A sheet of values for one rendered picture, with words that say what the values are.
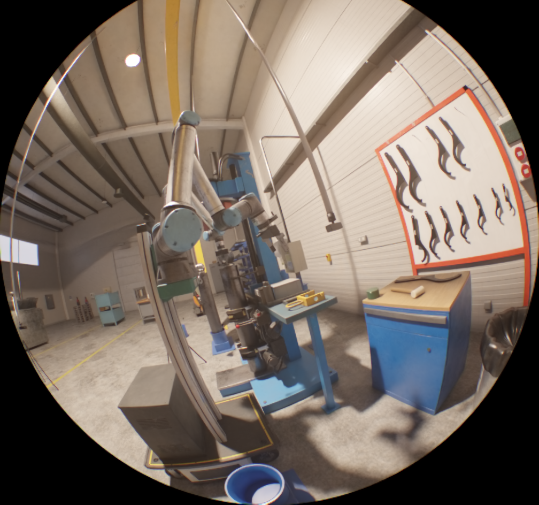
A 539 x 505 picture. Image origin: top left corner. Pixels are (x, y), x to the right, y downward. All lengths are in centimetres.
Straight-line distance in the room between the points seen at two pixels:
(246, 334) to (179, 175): 181
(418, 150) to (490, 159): 83
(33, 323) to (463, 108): 1073
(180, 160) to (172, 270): 47
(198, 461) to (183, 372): 69
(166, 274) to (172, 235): 23
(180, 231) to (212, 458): 136
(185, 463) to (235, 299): 165
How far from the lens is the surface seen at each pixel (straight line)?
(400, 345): 150
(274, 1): 588
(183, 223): 70
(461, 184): 218
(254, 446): 144
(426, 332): 132
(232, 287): 207
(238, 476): 133
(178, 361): 111
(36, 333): 887
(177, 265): 86
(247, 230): 236
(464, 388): 200
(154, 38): 627
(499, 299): 243
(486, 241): 220
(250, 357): 218
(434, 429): 173
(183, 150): 91
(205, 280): 340
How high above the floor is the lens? 147
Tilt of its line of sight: 6 degrees up
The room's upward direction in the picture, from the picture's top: 15 degrees counter-clockwise
